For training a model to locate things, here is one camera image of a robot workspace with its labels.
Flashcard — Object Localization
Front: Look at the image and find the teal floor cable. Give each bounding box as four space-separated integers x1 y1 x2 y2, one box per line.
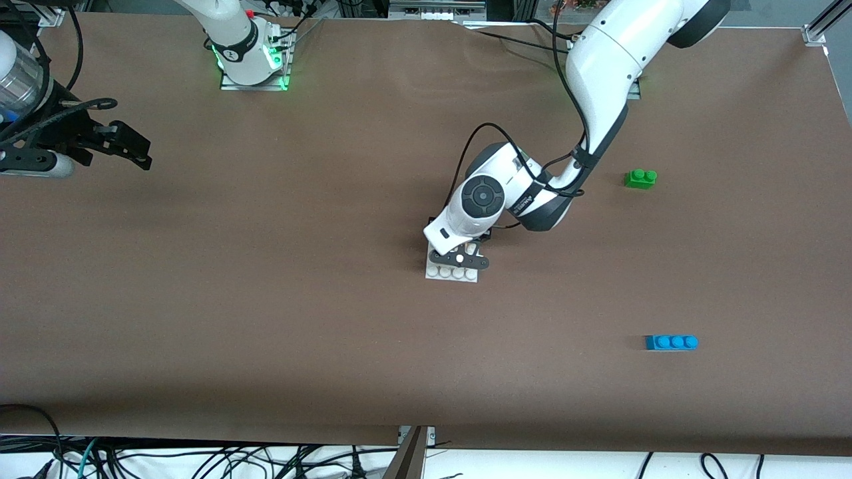
75 438 102 479

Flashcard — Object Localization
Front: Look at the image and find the black cable along right arm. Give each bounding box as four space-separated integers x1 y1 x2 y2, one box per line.
0 0 119 144

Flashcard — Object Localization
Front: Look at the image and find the brown table cover sheet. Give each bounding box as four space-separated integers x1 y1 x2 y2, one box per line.
0 12 852 457

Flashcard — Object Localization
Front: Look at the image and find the metal table post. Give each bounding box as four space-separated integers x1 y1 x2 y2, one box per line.
382 426 437 479

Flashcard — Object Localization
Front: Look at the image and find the blue three-stud block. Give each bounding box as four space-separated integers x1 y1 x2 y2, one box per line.
644 335 699 351

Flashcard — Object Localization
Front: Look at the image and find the black cable across table cover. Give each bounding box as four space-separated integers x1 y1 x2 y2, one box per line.
466 19 574 55

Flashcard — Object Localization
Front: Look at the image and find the white studded base plate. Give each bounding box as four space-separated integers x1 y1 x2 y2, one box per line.
425 239 480 283

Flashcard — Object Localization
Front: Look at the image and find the black looped floor cable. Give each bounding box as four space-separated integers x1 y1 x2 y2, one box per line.
0 403 66 479

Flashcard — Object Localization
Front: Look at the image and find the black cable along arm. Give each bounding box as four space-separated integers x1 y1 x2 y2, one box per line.
456 0 593 230
0 0 119 144

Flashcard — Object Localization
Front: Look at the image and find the grey device behind table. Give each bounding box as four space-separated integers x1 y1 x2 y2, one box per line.
388 0 488 22

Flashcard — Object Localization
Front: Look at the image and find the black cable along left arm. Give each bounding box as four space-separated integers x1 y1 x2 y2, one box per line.
456 0 593 230

